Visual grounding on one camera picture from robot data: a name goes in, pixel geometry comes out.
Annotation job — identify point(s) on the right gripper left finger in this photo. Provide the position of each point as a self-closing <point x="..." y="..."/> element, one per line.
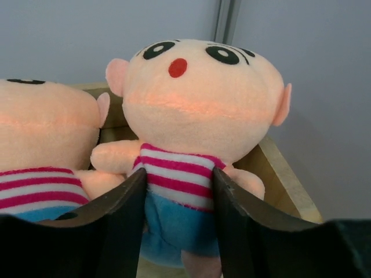
<point x="99" y="239"/>

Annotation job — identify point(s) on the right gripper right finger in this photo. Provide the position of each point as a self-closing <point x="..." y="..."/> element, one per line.
<point x="258" y="240"/>

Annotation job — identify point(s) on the boy doll back corner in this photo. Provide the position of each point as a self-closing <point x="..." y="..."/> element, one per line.
<point x="194" y="106"/>

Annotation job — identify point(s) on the wooden two-tier shelf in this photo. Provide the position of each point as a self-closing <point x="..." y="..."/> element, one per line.
<point x="283" y="189"/>

